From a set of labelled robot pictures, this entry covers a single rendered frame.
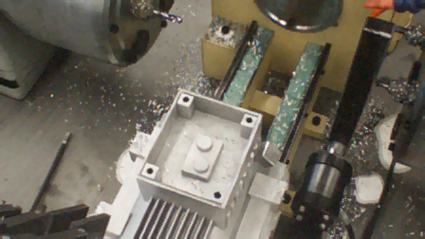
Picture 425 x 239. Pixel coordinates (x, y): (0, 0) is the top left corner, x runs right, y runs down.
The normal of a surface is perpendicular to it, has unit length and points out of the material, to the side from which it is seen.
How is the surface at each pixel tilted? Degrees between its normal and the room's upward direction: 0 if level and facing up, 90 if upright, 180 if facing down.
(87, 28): 77
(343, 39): 90
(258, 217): 0
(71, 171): 0
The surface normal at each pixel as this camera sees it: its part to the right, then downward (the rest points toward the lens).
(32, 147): -0.02, -0.51
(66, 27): -0.39, 0.70
